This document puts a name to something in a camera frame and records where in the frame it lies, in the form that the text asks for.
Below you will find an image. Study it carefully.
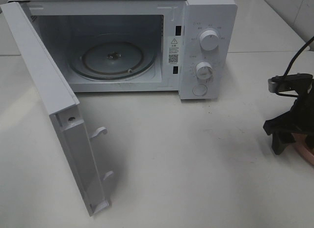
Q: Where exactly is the white microwave oven body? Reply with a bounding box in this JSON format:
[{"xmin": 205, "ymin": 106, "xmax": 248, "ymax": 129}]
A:
[{"xmin": 7, "ymin": 0, "xmax": 237, "ymax": 100}]

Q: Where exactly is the white upper power knob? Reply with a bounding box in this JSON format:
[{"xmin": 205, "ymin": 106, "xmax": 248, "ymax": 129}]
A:
[{"xmin": 199, "ymin": 28, "xmax": 220, "ymax": 51}]

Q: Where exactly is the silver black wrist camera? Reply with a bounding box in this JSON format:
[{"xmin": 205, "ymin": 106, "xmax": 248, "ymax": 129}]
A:
[{"xmin": 268, "ymin": 73, "xmax": 313, "ymax": 94}]

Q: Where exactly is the white lower timer knob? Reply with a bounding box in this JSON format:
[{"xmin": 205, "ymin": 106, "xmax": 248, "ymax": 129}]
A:
[{"xmin": 195, "ymin": 61, "xmax": 213, "ymax": 80}]

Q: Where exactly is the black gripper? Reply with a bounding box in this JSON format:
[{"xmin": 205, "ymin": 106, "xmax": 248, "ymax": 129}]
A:
[{"xmin": 263, "ymin": 88, "xmax": 314, "ymax": 155}]

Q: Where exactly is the white microwave door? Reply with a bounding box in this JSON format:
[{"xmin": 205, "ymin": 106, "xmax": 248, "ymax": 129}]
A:
[{"xmin": 1, "ymin": 2, "xmax": 110, "ymax": 216}]

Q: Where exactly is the round door release button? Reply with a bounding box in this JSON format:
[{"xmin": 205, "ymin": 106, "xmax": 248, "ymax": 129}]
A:
[{"xmin": 192, "ymin": 84, "xmax": 208, "ymax": 96}]

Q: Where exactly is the pink round plate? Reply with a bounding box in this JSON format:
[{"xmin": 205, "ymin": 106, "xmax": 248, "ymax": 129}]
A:
[{"xmin": 292, "ymin": 133, "xmax": 314, "ymax": 166}]

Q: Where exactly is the black camera cable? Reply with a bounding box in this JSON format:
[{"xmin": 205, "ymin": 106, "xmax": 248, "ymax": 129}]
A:
[{"xmin": 272, "ymin": 36, "xmax": 314, "ymax": 97}]

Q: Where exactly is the white warning label sticker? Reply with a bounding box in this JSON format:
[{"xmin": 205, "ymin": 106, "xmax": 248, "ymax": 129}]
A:
[{"xmin": 167, "ymin": 36, "xmax": 182, "ymax": 65}]

